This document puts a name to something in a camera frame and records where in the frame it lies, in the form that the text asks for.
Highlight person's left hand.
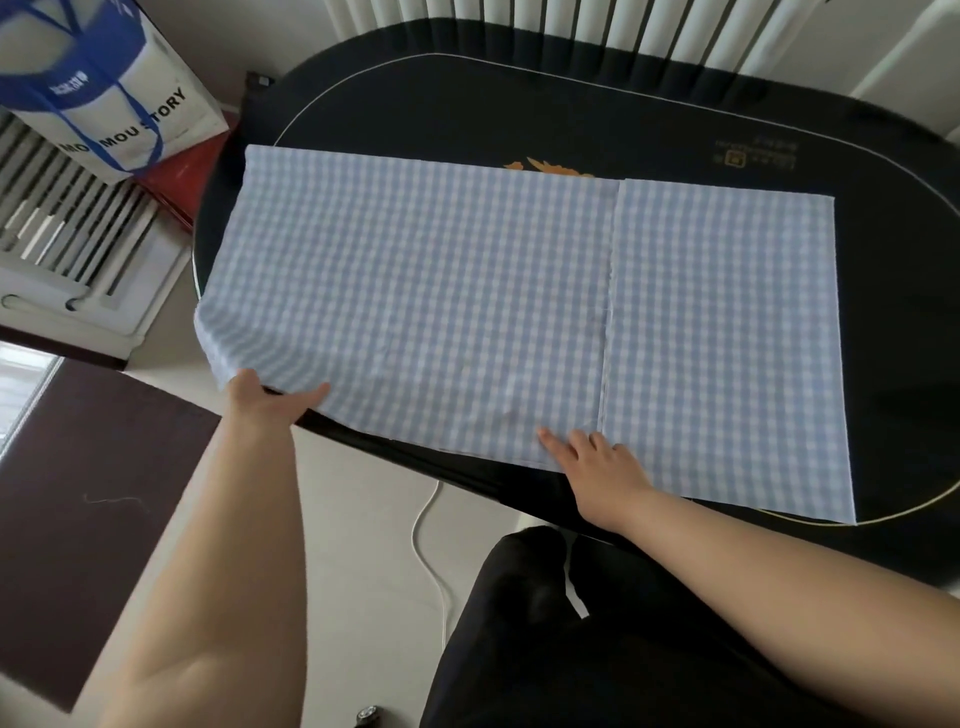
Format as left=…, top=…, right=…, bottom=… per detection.
left=224, top=367, right=333, bottom=433

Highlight person's right hand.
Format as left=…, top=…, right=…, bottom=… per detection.
left=536, top=427, right=658, bottom=535

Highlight blue checked cloth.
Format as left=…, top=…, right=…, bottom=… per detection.
left=193, top=143, right=858, bottom=526

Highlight person's left forearm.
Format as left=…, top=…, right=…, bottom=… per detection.
left=97, top=408, right=309, bottom=728

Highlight person's right forearm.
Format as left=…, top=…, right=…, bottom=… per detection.
left=614, top=491, right=960, bottom=728

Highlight person's black clothing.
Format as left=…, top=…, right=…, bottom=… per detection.
left=419, top=524, right=864, bottom=728

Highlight dark brown floor mat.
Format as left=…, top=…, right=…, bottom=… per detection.
left=0, top=359, right=223, bottom=714

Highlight red plastic stool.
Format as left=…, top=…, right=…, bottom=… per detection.
left=134, top=112, right=241, bottom=234

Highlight white slatted floor unit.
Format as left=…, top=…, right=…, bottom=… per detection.
left=0, top=112, right=193, bottom=361

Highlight black oval table gold print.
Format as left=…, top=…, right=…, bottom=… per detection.
left=191, top=18, right=960, bottom=586

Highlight white column radiator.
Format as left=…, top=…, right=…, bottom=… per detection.
left=322, top=0, right=830, bottom=76

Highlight white pipe with valve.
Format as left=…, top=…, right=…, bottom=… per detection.
left=851, top=0, right=960, bottom=114

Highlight white floor cable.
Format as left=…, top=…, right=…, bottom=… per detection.
left=410, top=479, right=455, bottom=646

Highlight white bag blue straps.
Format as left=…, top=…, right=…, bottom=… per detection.
left=0, top=0, right=230, bottom=187

